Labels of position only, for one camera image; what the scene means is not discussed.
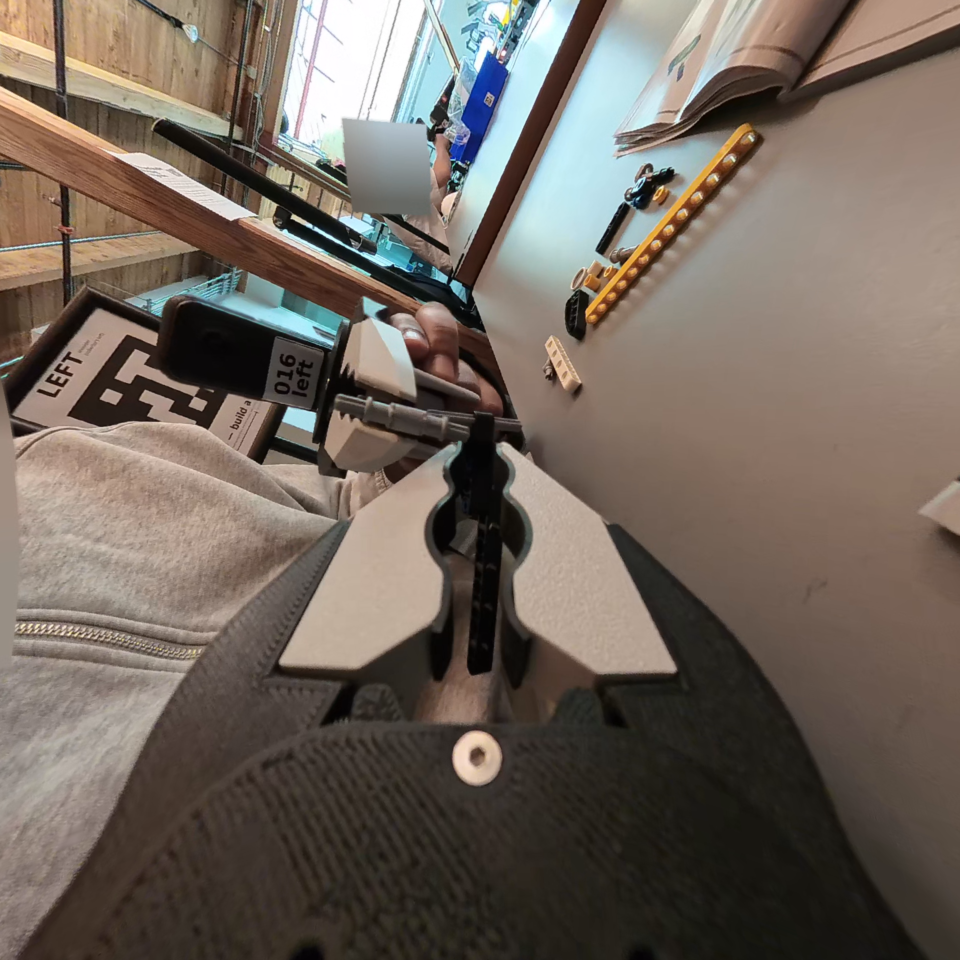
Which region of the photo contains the wire basket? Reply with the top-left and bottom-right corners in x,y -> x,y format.
123,270 -> 249,320

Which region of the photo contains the white lego beam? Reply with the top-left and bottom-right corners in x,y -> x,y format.
544,335 -> 584,396

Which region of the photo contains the black and blue lego piece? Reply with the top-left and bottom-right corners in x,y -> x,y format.
628,165 -> 676,209

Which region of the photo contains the grey lego axle assembly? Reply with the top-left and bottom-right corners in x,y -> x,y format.
332,395 -> 526,447

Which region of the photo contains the person's left hand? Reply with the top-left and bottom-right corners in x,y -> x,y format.
388,302 -> 524,423

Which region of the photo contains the distant blue bin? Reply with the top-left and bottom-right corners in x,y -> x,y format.
459,51 -> 513,165

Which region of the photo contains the long yellow lego beam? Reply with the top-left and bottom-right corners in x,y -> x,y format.
583,122 -> 763,326

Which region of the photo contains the black lego beam assembly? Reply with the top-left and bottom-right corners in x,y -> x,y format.
452,409 -> 507,676

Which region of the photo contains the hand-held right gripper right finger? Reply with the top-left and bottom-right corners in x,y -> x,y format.
495,441 -> 680,720

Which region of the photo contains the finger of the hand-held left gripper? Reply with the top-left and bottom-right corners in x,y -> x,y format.
347,297 -> 483,411
318,416 -> 445,480

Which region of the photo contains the lego instruction booklet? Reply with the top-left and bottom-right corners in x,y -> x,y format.
612,0 -> 960,159

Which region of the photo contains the white paper sheet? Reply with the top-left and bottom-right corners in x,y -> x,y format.
108,150 -> 258,224

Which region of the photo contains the short black lego beam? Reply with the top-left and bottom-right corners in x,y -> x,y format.
595,201 -> 633,256

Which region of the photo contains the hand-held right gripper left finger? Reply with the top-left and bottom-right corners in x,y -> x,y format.
277,442 -> 462,684

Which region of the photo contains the wooden rail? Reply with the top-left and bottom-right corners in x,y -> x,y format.
0,86 -> 421,316

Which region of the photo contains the person's left forearm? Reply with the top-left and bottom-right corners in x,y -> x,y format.
341,450 -> 429,522

